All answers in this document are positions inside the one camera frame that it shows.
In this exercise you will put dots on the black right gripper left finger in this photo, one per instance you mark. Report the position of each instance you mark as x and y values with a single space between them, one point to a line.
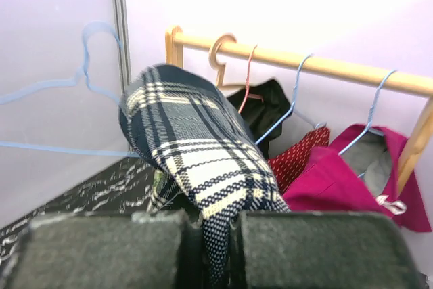
107 250

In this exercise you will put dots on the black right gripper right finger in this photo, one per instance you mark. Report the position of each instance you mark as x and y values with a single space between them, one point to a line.
319 250

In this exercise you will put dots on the navy plaid skirt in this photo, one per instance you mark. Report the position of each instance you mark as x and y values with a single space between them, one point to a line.
183 125

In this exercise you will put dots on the black skirt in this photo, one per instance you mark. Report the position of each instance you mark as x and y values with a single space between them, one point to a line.
262 113

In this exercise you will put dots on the pink wire hanger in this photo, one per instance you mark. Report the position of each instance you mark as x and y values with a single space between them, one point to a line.
247 86

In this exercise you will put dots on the light blue wire hanger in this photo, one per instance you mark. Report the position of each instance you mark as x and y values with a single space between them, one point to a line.
61 96

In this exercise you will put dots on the lemon print skirt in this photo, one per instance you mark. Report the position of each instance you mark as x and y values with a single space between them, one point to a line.
158 184

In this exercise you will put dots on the red polka dot skirt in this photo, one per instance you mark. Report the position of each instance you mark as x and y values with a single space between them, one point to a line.
289 165

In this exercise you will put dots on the wooden clothes rack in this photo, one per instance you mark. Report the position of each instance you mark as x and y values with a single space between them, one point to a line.
176 40

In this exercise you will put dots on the blue wire hanger red skirt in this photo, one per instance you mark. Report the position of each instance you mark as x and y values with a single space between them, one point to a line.
292 109

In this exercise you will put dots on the blue wire hanger magenta skirt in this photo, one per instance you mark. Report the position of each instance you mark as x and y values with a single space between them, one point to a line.
368 119

